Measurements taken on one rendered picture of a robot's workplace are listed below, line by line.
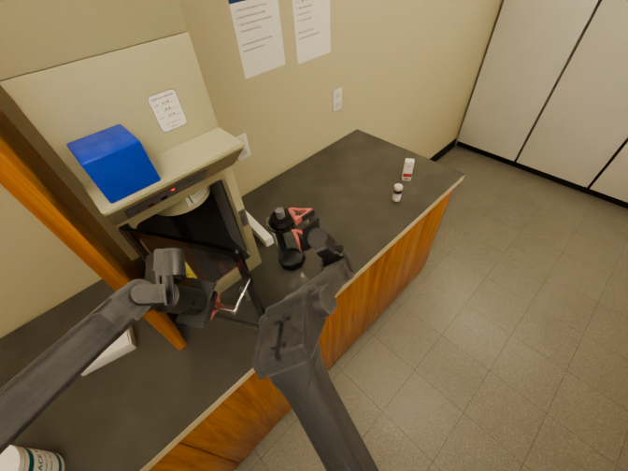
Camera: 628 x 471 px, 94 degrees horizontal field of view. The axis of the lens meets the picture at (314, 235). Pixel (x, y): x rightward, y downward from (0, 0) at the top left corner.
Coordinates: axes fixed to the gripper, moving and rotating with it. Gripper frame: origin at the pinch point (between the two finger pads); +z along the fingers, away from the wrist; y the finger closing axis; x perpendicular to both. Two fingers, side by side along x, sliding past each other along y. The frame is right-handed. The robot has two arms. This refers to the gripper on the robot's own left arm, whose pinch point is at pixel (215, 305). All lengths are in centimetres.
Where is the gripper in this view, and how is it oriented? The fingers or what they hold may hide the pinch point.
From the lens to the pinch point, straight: 80.4
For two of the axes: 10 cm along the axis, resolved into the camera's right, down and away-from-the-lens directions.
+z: 1.7, 3.0, 9.4
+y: -2.2, 9.4, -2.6
